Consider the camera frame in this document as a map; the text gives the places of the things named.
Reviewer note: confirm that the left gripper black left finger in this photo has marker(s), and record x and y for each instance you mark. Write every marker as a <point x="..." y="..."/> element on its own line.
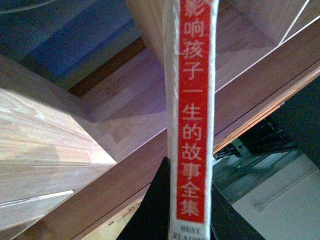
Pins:
<point x="151" y="220"/>

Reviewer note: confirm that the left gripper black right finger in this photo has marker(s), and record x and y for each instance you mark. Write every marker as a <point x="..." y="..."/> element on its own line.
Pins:
<point x="226" y="223"/>

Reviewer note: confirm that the red white spine book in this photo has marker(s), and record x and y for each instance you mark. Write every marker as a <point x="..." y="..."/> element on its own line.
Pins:
<point x="183" y="33"/>

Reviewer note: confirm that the left wooden shelf cabinet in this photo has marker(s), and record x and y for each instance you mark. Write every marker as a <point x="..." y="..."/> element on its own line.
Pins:
<point x="76" y="158"/>

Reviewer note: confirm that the white cabinet furniture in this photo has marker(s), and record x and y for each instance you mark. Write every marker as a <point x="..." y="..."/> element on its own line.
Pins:
<point x="287" y="205"/>

